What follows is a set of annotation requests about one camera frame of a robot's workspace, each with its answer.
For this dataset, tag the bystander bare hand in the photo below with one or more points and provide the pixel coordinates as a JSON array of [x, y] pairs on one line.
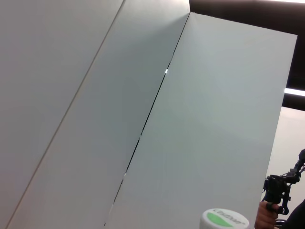
[[265, 217]]

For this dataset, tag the clear green-label water bottle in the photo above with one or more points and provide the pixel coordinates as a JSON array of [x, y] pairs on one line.
[[221, 219]]

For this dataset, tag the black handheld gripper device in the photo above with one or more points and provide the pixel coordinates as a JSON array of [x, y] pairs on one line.
[[276, 188]]

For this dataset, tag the bystander dark clothing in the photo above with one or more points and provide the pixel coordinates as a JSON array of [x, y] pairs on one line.
[[297, 217]]

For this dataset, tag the white ceiling light strip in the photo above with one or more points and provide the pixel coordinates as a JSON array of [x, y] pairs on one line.
[[295, 92]]

